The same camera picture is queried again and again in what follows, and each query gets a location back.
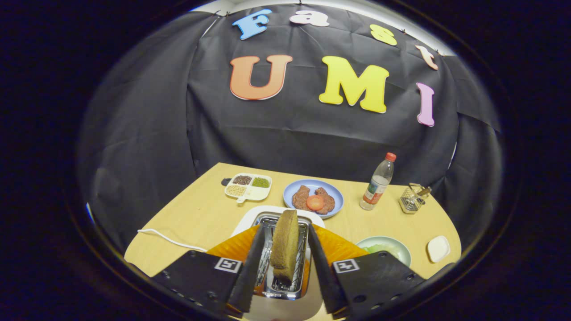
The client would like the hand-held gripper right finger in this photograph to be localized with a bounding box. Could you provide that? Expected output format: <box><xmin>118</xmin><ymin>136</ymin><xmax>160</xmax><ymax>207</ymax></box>
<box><xmin>308</xmin><ymin>223</ymin><xmax>426</xmax><ymax>321</ymax></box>

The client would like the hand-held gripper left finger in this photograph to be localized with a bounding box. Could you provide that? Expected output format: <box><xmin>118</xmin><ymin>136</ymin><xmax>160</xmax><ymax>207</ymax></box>
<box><xmin>151</xmin><ymin>223</ymin><xmax>268</xmax><ymax>318</ymax></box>

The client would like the brown toast slice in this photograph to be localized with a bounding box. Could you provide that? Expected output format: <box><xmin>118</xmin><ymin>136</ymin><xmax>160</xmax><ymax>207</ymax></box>
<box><xmin>269</xmin><ymin>209</ymin><xmax>300</xmax><ymax>284</ymax></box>

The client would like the green lettuce leaf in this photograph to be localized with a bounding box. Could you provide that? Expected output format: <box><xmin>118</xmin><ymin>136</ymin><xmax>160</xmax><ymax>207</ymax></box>
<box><xmin>362</xmin><ymin>243</ymin><xmax>393</xmax><ymax>255</ymax></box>

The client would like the white toaster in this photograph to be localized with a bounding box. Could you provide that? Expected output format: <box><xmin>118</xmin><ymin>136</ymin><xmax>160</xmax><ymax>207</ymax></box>
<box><xmin>231</xmin><ymin>205</ymin><xmax>326</xmax><ymax>321</ymax></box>

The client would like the brown meat piece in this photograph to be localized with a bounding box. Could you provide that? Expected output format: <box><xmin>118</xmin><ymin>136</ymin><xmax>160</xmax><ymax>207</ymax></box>
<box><xmin>314</xmin><ymin>187</ymin><xmax>335</xmax><ymax>215</ymax></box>
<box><xmin>292</xmin><ymin>185</ymin><xmax>311</xmax><ymax>210</ymax></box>

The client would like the pale green plate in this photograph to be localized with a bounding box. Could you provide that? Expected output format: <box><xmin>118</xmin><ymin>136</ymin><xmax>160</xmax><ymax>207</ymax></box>
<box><xmin>356</xmin><ymin>236</ymin><xmax>412</xmax><ymax>267</ymax></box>

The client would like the white sectioned bean dish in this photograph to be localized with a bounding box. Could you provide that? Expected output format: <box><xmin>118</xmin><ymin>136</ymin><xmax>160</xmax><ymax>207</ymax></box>
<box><xmin>224</xmin><ymin>173</ymin><xmax>273</xmax><ymax>204</ymax></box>

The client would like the blue plate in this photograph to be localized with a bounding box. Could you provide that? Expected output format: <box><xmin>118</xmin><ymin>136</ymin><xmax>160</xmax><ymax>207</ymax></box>
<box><xmin>283</xmin><ymin>179</ymin><xmax>344</xmax><ymax>219</ymax></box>

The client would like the clear bottle with red cap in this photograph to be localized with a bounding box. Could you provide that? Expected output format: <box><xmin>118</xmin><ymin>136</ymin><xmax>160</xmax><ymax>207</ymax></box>
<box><xmin>360</xmin><ymin>152</ymin><xmax>397</xmax><ymax>211</ymax></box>

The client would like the white power cable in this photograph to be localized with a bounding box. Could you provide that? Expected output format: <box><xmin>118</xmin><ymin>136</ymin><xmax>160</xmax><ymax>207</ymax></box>
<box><xmin>137</xmin><ymin>228</ymin><xmax>208</xmax><ymax>253</ymax></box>

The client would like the metal wire basket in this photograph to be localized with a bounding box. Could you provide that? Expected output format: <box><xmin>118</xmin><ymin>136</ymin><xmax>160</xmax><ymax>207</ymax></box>
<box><xmin>399</xmin><ymin>183</ymin><xmax>426</xmax><ymax>214</ymax></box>

